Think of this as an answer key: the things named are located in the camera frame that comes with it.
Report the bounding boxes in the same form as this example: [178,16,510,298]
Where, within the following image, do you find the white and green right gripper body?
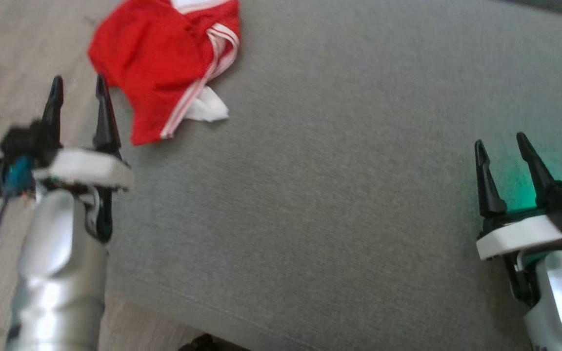
[476,206,562,309]

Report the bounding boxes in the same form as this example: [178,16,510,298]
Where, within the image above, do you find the red shorts with white stripes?
[88,0,241,146]

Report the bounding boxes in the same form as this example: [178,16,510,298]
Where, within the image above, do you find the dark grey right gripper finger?
[474,139,508,218]
[516,132,562,208]

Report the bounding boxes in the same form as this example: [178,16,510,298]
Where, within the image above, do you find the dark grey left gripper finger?
[41,76,64,149]
[93,74,123,159]

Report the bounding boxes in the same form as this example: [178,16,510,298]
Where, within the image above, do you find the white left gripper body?
[32,148,135,244]

